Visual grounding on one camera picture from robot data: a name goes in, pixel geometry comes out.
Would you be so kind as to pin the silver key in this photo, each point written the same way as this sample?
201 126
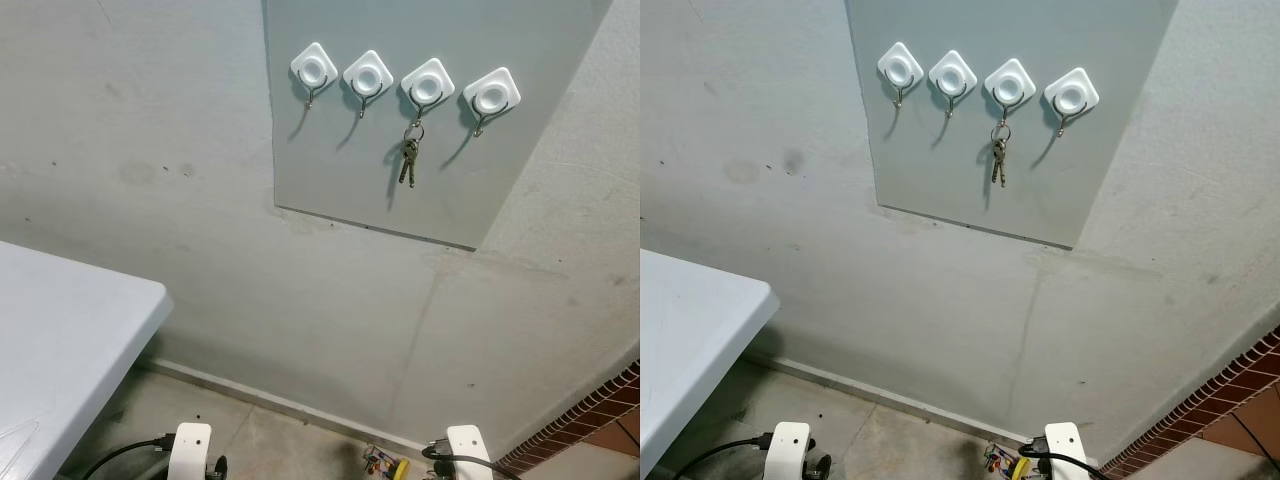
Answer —
994 170
412 170
403 172
1002 168

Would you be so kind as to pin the small colourful toy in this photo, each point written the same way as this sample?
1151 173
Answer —
395 470
1015 468

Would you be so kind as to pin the white plastic table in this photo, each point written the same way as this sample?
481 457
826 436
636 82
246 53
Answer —
690 340
60 340

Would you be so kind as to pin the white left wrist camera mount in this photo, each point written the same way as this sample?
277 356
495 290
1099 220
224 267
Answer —
788 448
190 450

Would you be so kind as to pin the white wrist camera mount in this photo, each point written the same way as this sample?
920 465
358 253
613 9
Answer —
788 448
190 450
1066 440
468 442

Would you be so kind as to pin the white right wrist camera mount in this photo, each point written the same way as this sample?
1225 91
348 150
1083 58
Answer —
1066 440
468 442

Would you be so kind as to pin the grey wall board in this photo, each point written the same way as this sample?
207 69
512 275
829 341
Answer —
1090 180
500 180

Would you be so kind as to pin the white square wall hook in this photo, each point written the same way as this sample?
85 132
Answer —
1071 96
314 68
1009 83
491 95
428 84
900 68
952 75
368 76

